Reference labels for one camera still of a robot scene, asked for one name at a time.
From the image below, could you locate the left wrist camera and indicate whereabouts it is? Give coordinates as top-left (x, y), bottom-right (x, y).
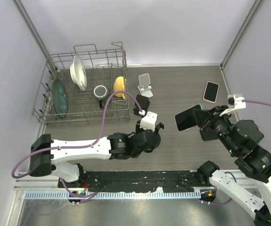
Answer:
top-left (140, 111), bottom-right (158, 132)

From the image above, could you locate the wire dish rack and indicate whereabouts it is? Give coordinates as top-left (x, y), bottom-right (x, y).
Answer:
top-left (33, 42), bottom-right (127, 125)

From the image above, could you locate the yellow cup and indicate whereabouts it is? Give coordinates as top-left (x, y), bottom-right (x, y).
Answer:
top-left (113, 76), bottom-right (126, 99)

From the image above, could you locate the dark green mug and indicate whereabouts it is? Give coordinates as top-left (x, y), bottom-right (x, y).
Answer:
top-left (93, 85), bottom-right (110, 109)

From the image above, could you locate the teal plate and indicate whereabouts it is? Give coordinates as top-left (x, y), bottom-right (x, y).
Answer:
top-left (52, 79), bottom-right (69, 119)

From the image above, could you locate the black phone clear case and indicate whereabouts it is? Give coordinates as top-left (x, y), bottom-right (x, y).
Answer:
top-left (175, 104), bottom-right (202, 131)

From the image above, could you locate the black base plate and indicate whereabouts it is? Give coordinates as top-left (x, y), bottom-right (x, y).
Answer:
top-left (66, 170), bottom-right (212, 193)

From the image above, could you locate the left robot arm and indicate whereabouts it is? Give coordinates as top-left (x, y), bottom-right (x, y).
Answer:
top-left (29, 122), bottom-right (164, 188)

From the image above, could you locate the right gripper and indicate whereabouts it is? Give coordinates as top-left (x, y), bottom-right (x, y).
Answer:
top-left (191, 104), bottom-right (238, 153)

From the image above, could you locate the black flat phone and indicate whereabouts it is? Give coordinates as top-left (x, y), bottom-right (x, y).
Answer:
top-left (199, 129), bottom-right (218, 141)

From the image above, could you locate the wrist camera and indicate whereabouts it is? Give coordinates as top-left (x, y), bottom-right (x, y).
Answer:
top-left (220, 94), bottom-right (246, 116)
top-left (140, 111), bottom-right (158, 132)

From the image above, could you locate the black round base stand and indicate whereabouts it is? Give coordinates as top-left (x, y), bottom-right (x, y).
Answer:
top-left (149, 134), bottom-right (161, 152)

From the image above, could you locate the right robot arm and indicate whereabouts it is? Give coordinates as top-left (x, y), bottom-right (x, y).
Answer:
top-left (193, 105), bottom-right (271, 226)

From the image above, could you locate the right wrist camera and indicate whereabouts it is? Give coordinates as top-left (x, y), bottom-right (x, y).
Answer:
top-left (220, 94), bottom-right (246, 116)

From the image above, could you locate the white folding phone stand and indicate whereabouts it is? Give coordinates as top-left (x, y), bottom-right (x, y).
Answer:
top-left (138, 73), bottom-right (153, 98)

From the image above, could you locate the white bowl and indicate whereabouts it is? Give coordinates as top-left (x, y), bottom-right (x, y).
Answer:
top-left (70, 55), bottom-right (87, 91)

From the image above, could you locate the black folding phone stand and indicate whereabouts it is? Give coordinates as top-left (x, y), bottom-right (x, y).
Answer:
top-left (133, 95), bottom-right (150, 117)

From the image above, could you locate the black phone pink case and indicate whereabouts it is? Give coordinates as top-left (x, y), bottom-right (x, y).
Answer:
top-left (203, 81), bottom-right (220, 103)

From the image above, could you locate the white slotted cable duct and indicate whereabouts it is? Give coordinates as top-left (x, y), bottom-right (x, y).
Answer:
top-left (25, 189), bottom-right (201, 200)

